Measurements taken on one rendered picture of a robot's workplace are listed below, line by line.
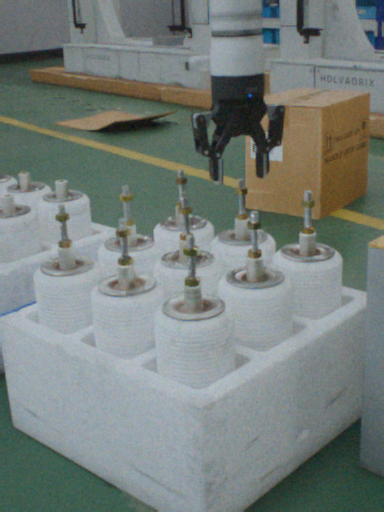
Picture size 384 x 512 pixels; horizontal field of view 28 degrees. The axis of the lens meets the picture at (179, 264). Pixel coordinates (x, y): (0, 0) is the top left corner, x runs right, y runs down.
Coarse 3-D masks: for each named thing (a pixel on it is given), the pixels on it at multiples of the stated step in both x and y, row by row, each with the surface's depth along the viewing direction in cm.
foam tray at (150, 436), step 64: (0, 320) 108; (320, 320) 102; (64, 384) 101; (128, 384) 91; (256, 384) 90; (320, 384) 101; (64, 448) 105; (128, 448) 95; (192, 448) 86; (256, 448) 93; (320, 448) 105
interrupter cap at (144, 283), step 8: (104, 280) 99; (112, 280) 99; (136, 280) 99; (144, 280) 99; (152, 280) 99; (104, 288) 97; (112, 288) 97; (120, 288) 97; (136, 288) 97; (144, 288) 96; (152, 288) 96; (112, 296) 95; (120, 296) 95; (128, 296) 94
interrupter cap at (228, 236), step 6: (234, 228) 117; (222, 234) 115; (228, 234) 115; (234, 234) 115; (258, 234) 114; (264, 234) 114; (222, 240) 112; (228, 240) 112; (234, 240) 112; (240, 240) 113; (246, 240) 113; (258, 240) 111; (264, 240) 112
